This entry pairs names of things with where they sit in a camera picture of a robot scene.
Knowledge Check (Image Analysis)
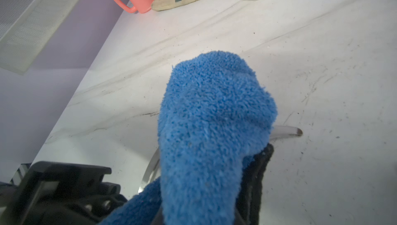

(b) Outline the white mesh lower shelf basket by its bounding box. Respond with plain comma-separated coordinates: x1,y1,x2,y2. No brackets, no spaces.
1,0,79,75

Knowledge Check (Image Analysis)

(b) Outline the blue fluffy rag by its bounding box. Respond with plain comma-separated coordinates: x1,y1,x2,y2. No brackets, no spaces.
103,51,277,225

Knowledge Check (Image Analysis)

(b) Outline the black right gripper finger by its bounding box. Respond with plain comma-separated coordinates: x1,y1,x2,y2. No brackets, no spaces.
234,144,274,225

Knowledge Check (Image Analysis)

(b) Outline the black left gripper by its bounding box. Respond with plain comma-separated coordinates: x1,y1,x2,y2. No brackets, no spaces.
1,162,127,225

